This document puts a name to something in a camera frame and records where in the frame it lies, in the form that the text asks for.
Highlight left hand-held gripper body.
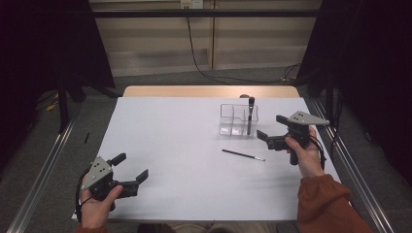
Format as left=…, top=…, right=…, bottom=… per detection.
left=79, top=155, right=140, bottom=212

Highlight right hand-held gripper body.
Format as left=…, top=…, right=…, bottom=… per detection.
left=265, top=111, right=331, bottom=166

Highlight thick black makeup brush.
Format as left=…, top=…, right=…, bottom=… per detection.
left=246, top=96, right=256, bottom=136

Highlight thin black makeup brush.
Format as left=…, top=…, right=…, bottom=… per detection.
left=222, top=149, right=266, bottom=162

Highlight clear plastic organizer box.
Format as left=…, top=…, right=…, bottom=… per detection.
left=219, top=103, right=259, bottom=138

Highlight person's left hand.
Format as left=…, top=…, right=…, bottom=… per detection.
left=78, top=184, right=124, bottom=230

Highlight person's right hand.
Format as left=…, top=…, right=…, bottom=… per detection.
left=285, top=125, right=326, bottom=179

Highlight white table sheet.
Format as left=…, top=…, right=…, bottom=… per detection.
left=71, top=96, right=358, bottom=223

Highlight person's legs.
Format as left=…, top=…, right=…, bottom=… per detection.
left=161, top=221, right=299, bottom=233

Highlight black metal stand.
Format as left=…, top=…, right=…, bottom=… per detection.
left=56, top=69, right=71, bottom=134

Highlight yellow floor object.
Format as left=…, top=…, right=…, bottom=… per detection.
left=45, top=100, right=60, bottom=113

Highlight wooden table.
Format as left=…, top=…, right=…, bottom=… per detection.
left=121, top=84, right=301, bottom=99

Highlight black curtain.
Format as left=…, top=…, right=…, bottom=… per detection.
left=295, top=0, right=412, bottom=187
left=0, top=0, right=117, bottom=173

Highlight black horizontal bar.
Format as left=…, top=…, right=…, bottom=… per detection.
left=91, top=9, right=322, bottom=18

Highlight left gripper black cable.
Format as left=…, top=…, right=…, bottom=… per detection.
left=75, top=168, right=95, bottom=224

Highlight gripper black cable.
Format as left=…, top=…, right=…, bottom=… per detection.
left=75, top=168, right=95, bottom=224
left=309, top=134, right=326, bottom=171

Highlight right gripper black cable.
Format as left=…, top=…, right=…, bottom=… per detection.
left=309, top=134, right=326, bottom=171

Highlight metal floor rail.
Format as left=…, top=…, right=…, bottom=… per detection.
left=310, top=98, right=395, bottom=233
left=6, top=106, right=82, bottom=233

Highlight black wall cable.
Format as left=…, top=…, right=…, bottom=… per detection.
left=185, top=16, right=302, bottom=85

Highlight white wall outlet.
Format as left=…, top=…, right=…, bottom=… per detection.
left=180, top=0, right=204, bottom=10

